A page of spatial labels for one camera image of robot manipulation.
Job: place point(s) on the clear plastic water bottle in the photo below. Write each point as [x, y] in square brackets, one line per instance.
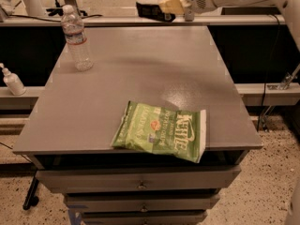
[76, 39]

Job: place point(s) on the grey metal post bracket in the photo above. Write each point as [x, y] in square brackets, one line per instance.
[189, 15]

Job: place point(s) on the white pump dispenser bottle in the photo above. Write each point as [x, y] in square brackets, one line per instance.
[12, 81]

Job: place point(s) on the black rxbar chocolate bar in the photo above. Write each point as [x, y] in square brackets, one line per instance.
[153, 12]

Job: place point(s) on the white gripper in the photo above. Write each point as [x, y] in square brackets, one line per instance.
[177, 7]

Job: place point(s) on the green kettle chips bag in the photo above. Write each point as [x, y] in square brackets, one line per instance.
[162, 131]

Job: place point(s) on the grey drawer cabinet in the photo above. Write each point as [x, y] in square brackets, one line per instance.
[141, 189]

